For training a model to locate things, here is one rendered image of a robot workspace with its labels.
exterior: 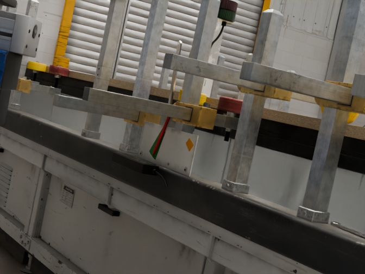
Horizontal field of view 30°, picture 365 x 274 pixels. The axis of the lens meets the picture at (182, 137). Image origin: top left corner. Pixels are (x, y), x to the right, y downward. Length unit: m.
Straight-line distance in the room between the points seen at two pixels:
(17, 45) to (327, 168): 0.77
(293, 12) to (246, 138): 10.20
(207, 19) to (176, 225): 0.52
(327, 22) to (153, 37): 10.29
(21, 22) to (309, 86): 0.74
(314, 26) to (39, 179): 9.35
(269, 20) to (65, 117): 1.50
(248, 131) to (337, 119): 0.26
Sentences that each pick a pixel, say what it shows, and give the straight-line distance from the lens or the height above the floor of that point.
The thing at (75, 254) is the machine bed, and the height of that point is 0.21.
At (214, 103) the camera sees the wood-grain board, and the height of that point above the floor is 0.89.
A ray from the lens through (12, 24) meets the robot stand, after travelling 1.65.
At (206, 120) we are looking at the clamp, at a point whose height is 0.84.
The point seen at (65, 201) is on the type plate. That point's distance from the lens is 2.82.
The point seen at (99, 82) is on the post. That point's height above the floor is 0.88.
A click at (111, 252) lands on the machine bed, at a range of 2.46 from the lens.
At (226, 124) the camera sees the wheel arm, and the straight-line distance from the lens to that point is 1.73.
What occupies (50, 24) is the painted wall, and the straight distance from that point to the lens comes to 9.66.
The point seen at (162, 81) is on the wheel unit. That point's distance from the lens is 3.91.
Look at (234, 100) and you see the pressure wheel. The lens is 1.72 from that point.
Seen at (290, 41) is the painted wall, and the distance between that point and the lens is 11.62.
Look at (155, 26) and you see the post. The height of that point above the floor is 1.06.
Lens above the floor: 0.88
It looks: 3 degrees down
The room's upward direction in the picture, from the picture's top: 12 degrees clockwise
